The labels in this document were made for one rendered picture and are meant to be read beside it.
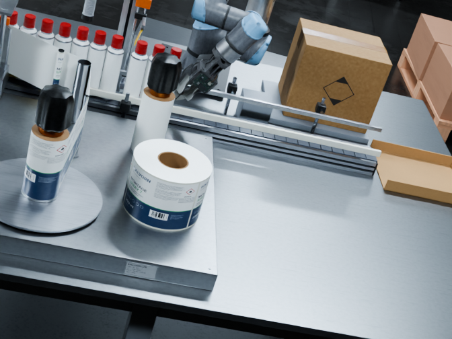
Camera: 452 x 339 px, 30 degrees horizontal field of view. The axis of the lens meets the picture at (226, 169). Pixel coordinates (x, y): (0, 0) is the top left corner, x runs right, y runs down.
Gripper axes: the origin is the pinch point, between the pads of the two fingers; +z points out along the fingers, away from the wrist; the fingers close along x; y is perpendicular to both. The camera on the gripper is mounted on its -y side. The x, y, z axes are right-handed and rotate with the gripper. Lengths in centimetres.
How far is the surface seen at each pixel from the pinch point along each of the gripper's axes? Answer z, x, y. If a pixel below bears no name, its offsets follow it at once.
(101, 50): 3.9, -27.4, 2.8
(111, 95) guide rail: 12.3, -16.0, 4.7
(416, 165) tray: -34, 78, -7
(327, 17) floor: 15, 163, -379
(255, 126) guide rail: -10.4, 23.2, 4.7
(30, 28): 13.2, -46.5, 1.9
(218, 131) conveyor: -1.8, 15.5, 6.0
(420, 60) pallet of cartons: -26, 189, -275
